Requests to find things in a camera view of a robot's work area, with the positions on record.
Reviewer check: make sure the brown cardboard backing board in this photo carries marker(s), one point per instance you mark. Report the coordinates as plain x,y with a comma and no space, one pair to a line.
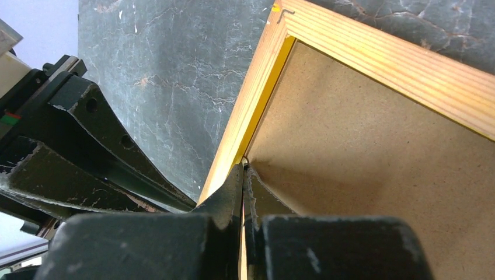
334,142

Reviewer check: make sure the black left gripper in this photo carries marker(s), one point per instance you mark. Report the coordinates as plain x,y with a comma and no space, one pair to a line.
71,115

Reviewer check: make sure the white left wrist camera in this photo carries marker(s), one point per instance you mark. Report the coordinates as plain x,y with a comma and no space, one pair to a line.
13,69

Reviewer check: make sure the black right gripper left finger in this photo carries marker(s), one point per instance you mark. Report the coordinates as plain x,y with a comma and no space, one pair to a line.
222,244

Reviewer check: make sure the yellow wooden picture frame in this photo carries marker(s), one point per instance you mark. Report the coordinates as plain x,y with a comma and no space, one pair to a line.
438,53

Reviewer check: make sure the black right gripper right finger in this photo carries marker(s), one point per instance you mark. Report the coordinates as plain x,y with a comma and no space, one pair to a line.
259,201

